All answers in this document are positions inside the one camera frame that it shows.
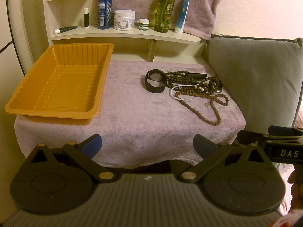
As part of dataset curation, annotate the brown wooden bead necklace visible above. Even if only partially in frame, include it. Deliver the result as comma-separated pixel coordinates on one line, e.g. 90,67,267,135
174,86,229,126

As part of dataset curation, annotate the white pearl necklace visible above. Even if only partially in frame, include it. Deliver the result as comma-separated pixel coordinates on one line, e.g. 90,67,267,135
168,84,202,101

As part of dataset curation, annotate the dark bead necklace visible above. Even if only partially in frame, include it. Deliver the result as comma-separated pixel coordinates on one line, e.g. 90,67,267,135
164,70,223,93

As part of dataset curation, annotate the orange plastic tray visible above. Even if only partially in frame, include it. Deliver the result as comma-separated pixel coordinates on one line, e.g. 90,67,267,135
5,43,114,125

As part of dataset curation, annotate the black wrist watch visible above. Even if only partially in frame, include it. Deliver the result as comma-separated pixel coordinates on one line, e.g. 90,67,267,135
145,69,167,93

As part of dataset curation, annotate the person's right hand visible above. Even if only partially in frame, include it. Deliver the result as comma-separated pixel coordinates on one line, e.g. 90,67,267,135
288,170,303,210

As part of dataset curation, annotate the grey cushion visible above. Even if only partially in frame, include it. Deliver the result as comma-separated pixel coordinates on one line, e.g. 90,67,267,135
206,35,302,133

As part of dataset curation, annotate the lilac towel on table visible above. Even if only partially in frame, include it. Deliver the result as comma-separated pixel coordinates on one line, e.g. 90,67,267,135
14,61,246,168

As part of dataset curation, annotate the blue white tube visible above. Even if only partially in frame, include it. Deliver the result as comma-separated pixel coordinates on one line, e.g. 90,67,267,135
174,0,190,34

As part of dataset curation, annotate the black tube lying flat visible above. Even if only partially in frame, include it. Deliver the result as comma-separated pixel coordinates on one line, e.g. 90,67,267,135
54,26,78,34

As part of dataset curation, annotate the small green-label jar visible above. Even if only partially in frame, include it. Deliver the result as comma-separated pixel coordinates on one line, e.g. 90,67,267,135
138,19,149,31

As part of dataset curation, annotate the green olive oil bottle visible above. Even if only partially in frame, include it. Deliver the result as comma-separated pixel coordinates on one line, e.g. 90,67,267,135
154,0,175,33

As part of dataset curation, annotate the black white lip balm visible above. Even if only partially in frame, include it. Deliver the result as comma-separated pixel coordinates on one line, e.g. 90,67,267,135
84,7,89,28

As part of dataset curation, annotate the cream wooden shelf unit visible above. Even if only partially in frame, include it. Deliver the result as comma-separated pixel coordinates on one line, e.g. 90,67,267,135
21,0,205,64

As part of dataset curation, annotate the white cream jar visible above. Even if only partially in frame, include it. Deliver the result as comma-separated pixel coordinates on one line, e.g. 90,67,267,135
114,10,136,31

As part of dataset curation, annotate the blue spray bottle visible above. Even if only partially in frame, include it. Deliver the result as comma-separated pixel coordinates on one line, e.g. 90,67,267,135
97,0,112,30

